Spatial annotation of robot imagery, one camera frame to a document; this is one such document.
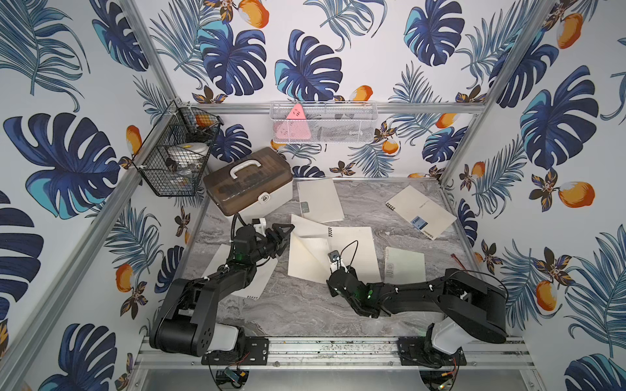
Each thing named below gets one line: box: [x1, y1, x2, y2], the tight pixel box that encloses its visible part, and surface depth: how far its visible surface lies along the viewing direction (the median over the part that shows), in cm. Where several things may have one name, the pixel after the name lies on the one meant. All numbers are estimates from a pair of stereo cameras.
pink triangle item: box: [275, 103, 312, 141], surface depth 92 cm
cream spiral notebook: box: [296, 178, 345, 224], surface depth 112 cm
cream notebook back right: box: [385, 184, 458, 242], surface depth 112 cm
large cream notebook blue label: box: [287, 214, 383, 285], surface depth 94 cm
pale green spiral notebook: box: [383, 246, 427, 285], surface depth 95 cm
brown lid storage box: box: [202, 146, 295, 217], surface depth 98 cm
